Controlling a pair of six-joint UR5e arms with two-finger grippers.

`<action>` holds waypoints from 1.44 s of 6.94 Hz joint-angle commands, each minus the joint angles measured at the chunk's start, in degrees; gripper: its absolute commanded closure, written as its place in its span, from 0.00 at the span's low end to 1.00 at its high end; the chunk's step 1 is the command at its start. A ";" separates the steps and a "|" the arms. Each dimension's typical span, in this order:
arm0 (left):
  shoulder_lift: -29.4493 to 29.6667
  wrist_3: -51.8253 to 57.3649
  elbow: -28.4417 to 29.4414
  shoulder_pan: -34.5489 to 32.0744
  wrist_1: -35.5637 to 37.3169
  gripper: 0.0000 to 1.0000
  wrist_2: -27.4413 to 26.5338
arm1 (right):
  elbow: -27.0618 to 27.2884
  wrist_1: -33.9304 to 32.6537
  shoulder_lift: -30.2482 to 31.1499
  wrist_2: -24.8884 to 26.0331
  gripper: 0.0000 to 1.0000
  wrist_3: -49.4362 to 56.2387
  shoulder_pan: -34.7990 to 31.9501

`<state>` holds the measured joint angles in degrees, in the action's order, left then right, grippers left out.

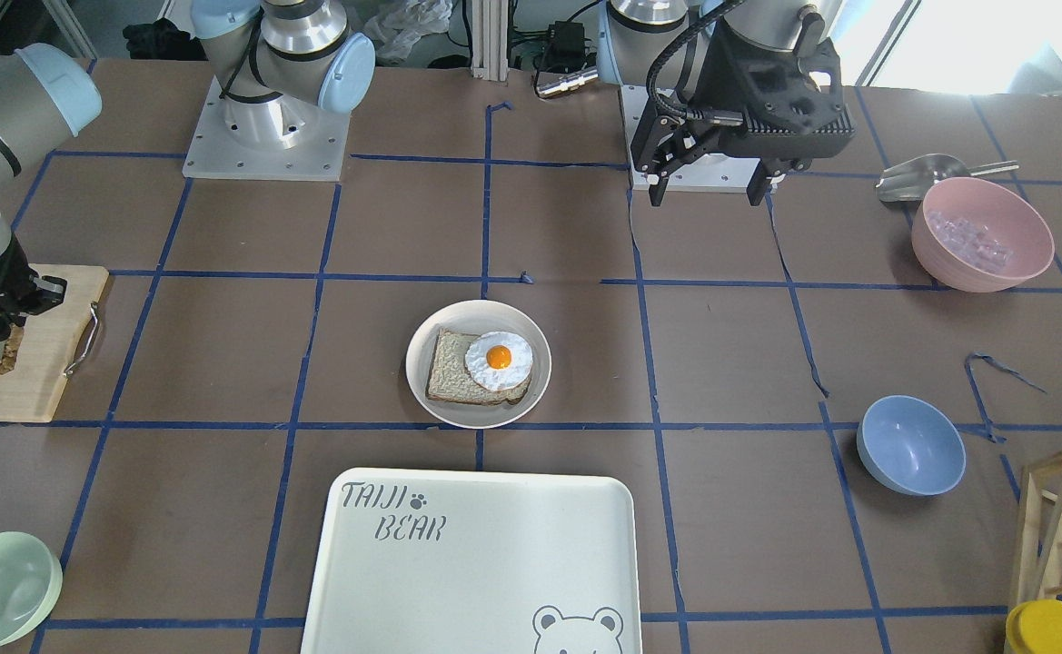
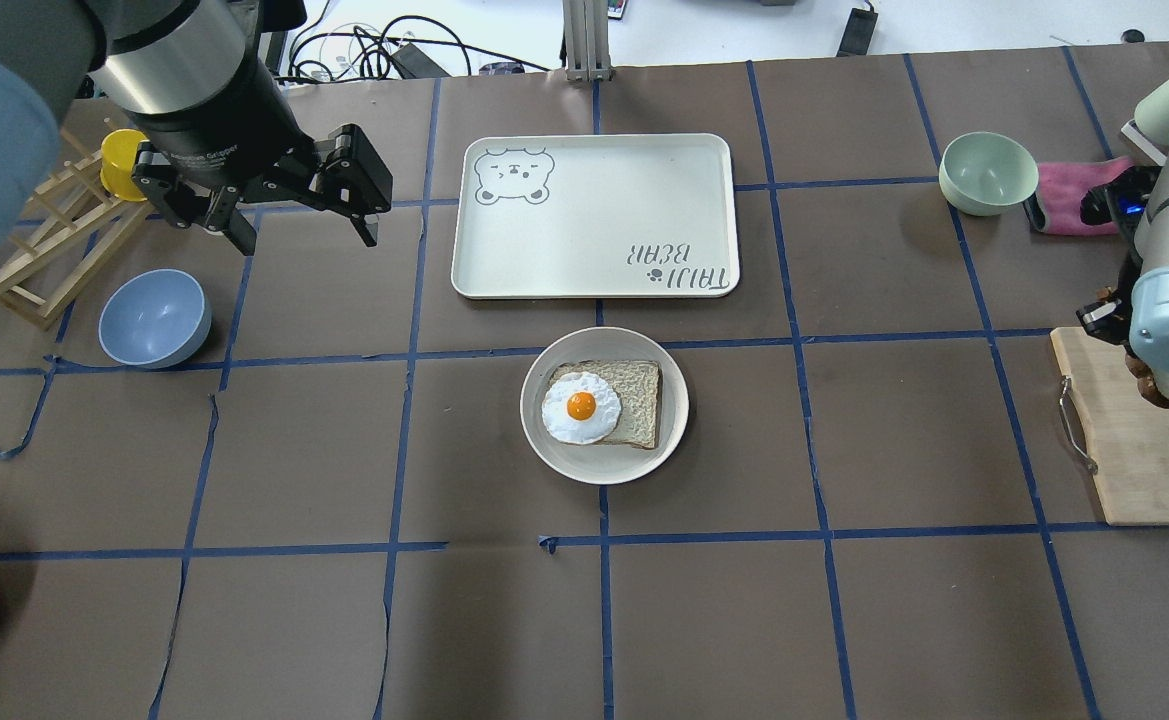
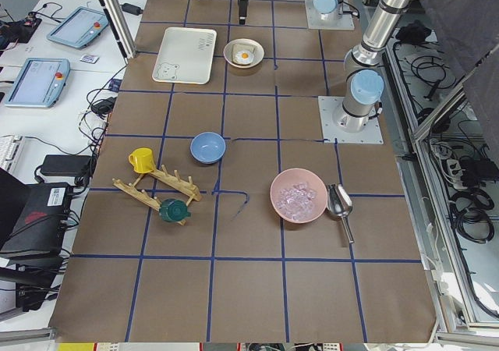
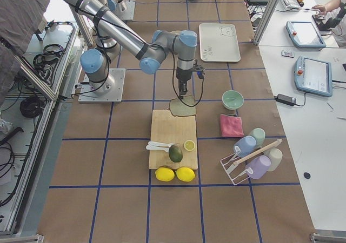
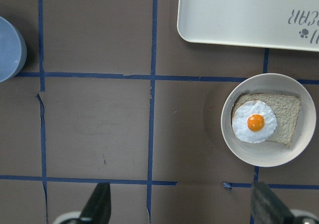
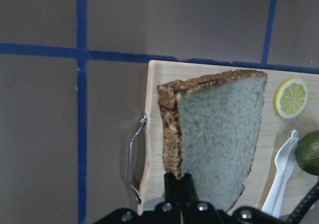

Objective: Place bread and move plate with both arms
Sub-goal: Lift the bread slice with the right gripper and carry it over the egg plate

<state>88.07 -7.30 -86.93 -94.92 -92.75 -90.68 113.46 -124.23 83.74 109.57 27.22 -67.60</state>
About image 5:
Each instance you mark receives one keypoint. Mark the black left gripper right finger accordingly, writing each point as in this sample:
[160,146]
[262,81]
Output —
[267,208]

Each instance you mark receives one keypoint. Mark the beige round plate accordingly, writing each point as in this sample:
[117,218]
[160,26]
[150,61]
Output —
[270,154]

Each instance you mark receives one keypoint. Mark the cream bear tray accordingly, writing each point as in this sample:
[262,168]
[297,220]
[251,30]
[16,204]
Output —
[279,24]

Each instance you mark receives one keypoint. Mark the fried egg toy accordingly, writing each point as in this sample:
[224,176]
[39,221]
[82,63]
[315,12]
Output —
[254,122]

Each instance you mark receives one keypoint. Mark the blue bowl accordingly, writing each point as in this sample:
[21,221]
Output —
[13,51]

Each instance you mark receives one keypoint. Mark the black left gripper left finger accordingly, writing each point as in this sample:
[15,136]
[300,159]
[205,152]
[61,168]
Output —
[98,208]

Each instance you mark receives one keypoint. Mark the bread slice on plate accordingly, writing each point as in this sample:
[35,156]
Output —
[286,109]

